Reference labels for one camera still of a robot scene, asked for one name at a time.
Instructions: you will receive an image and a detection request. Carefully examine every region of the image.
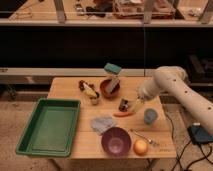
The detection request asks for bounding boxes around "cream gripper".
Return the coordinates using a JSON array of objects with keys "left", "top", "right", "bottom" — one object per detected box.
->
[{"left": 130, "top": 99, "right": 158, "bottom": 125}]

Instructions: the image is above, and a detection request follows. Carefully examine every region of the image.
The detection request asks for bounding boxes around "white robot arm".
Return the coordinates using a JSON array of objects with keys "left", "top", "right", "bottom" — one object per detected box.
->
[{"left": 137, "top": 66, "right": 213, "bottom": 136}]

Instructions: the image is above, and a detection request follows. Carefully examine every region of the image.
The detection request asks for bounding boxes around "purple bowl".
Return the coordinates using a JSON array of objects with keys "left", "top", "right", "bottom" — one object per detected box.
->
[{"left": 101, "top": 127, "right": 132, "bottom": 157}]

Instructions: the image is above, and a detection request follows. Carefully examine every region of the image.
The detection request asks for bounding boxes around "brown bowl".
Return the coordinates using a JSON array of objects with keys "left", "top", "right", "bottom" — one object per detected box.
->
[{"left": 100, "top": 79, "right": 120, "bottom": 98}]

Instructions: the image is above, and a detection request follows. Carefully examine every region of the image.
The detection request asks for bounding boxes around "metal spoon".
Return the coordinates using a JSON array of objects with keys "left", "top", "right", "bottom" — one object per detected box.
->
[{"left": 130, "top": 129, "right": 159, "bottom": 146}]

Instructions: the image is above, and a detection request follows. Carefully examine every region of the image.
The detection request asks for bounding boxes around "orange carrot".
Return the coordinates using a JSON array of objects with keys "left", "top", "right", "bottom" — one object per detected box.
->
[{"left": 113, "top": 112, "right": 134, "bottom": 117}]

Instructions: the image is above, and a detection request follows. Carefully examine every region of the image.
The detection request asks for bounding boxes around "orange fruit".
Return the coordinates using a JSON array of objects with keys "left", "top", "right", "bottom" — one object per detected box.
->
[{"left": 133, "top": 140, "right": 148, "bottom": 155}]

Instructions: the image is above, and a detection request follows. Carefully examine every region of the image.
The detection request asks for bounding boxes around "wooden table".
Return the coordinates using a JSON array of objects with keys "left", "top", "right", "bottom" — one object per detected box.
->
[{"left": 48, "top": 77, "right": 176, "bottom": 159}]

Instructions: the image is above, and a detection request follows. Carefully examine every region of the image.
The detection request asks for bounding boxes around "black power adapter box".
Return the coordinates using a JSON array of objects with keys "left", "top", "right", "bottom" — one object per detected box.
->
[{"left": 187, "top": 125, "right": 213, "bottom": 145}]

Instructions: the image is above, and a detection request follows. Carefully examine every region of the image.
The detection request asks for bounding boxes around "grey folded cloth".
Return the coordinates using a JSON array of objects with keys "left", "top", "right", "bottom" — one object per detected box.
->
[{"left": 90, "top": 116, "right": 117, "bottom": 135}]

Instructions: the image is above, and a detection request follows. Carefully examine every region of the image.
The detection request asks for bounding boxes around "teal topped sponge block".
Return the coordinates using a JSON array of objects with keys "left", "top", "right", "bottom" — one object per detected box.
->
[{"left": 103, "top": 62, "right": 123, "bottom": 94}]

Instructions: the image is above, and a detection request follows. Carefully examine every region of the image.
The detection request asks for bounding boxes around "brown white toy figure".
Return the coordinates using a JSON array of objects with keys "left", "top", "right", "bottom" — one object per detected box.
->
[{"left": 79, "top": 80, "right": 100, "bottom": 105}]

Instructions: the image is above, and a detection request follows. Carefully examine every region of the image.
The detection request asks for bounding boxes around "green plastic tray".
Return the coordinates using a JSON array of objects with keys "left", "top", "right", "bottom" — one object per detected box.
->
[{"left": 16, "top": 98, "right": 81, "bottom": 157}]

